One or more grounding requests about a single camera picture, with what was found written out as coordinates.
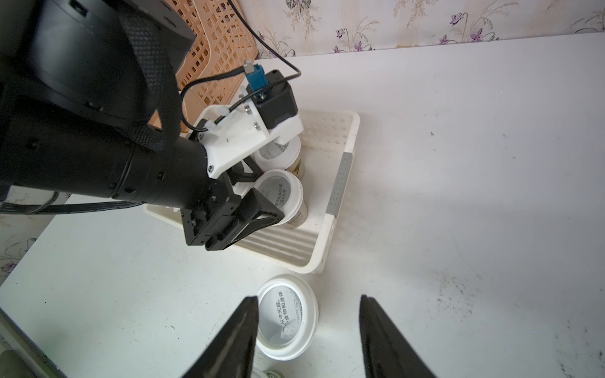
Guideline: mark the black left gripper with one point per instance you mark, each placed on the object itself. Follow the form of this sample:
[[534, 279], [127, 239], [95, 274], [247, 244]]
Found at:
[[220, 218]]

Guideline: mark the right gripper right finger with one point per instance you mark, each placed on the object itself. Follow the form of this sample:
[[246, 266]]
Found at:
[[386, 353]]

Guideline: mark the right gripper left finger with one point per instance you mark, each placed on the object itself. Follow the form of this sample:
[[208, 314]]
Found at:
[[231, 353]]

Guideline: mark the yogurt cup row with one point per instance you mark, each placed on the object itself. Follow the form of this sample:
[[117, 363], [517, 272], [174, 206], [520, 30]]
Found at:
[[288, 313], [284, 190], [258, 373], [281, 156]]

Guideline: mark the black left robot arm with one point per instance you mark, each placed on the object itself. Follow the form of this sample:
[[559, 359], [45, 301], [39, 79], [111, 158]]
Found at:
[[90, 106]]

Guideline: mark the white plastic basket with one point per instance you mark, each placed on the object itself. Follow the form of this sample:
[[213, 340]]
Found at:
[[327, 153]]

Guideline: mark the peach plastic file organizer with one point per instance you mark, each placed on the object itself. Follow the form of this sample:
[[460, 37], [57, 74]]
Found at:
[[222, 43]]

